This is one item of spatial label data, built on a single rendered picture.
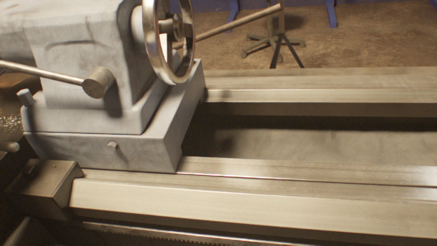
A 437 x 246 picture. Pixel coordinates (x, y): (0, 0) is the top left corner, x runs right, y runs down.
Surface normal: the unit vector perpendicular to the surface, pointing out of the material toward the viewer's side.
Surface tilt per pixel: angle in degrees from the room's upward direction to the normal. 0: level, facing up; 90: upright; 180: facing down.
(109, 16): 60
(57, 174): 0
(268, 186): 0
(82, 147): 90
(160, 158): 90
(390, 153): 6
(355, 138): 16
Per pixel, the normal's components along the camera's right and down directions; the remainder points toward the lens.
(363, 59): -0.14, -0.77
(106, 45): -0.22, 0.43
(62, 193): 0.97, 0.02
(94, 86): -0.19, 0.64
